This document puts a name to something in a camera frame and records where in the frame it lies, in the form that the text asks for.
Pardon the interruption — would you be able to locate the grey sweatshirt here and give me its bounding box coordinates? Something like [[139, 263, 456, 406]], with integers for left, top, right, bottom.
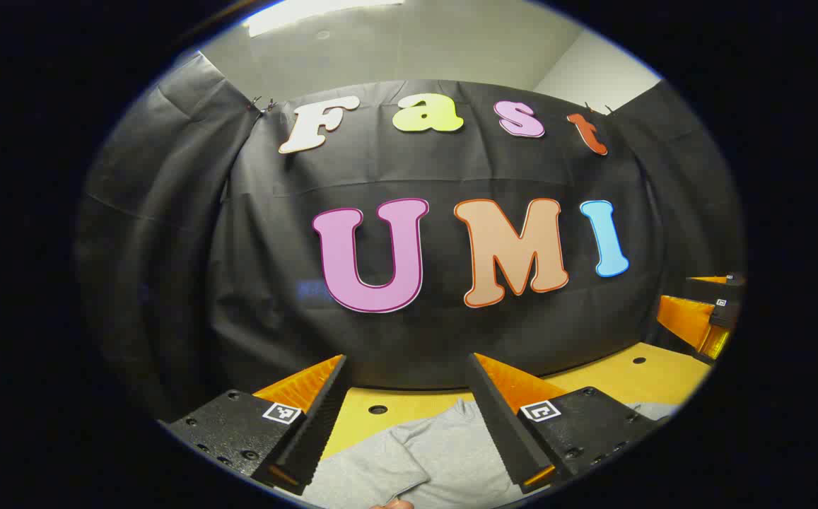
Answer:
[[299, 398, 678, 509]]

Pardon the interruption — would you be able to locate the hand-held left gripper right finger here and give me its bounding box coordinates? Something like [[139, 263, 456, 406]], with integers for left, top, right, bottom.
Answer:
[[465, 352, 665, 494]]

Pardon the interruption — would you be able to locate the black backdrop cloth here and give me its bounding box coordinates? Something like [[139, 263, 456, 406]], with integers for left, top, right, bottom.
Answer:
[[75, 51, 745, 425]]

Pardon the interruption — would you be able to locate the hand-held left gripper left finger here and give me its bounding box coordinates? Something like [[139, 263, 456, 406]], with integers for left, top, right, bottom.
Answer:
[[167, 353, 351, 496]]

